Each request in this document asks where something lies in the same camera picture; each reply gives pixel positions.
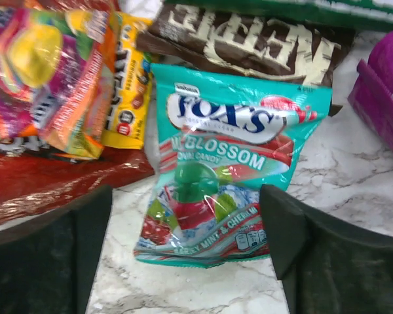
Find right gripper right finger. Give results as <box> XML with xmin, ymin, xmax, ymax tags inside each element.
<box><xmin>259</xmin><ymin>185</ymin><xmax>393</xmax><ymax>313</ymax></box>

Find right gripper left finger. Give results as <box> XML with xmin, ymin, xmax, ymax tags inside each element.
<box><xmin>0</xmin><ymin>186</ymin><xmax>113</xmax><ymax>313</ymax></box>

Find orange red snack bag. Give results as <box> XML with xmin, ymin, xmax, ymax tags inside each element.
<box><xmin>0</xmin><ymin>1</ymin><xmax>153</xmax><ymax>224</ymax></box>

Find yellow m&m candy bag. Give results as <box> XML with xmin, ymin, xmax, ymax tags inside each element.
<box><xmin>102</xmin><ymin>12</ymin><xmax>155</xmax><ymax>150</ymax></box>

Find teal snack packet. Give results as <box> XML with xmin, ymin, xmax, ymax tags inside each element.
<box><xmin>134</xmin><ymin>63</ymin><xmax>332</xmax><ymax>268</ymax></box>

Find magenta candy bag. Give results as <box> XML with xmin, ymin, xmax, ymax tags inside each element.
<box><xmin>348</xmin><ymin>31</ymin><xmax>393</xmax><ymax>152</ymax></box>

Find colourful fruit candy bag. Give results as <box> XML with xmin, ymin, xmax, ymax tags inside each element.
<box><xmin>0</xmin><ymin>1</ymin><xmax>119</xmax><ymax>160</ymax></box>

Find brown kettle chips bag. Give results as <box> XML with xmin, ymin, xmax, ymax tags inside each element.
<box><xmin>136</xmin><ymin>4</ymin><xmax>355</xmax><ymax>87</ymax></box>

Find green real chips bag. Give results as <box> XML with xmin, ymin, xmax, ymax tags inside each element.
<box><xmin>169</xmin><ymin>0</ymin><xmax>393</xmax><ymax>31</ymax></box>

